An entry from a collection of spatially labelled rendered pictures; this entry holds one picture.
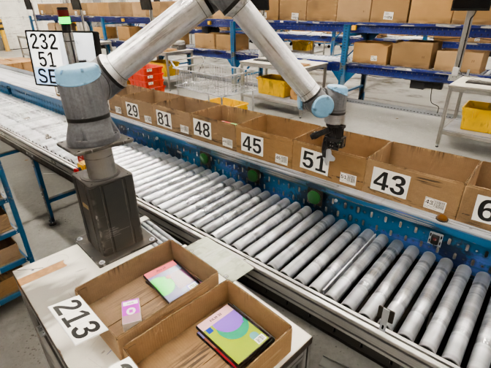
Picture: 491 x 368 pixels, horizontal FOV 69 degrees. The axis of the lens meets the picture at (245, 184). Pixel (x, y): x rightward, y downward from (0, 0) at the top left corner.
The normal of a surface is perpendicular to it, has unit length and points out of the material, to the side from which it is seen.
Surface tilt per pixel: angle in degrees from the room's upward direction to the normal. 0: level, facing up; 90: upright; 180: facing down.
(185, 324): 88
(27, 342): 0
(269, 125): 90
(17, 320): 0
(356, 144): 90
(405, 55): 89
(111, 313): 2
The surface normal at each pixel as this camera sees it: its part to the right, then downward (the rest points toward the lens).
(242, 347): -0.01, -0.89
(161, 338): 0.70, 0.29
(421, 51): -0.69, 0.33
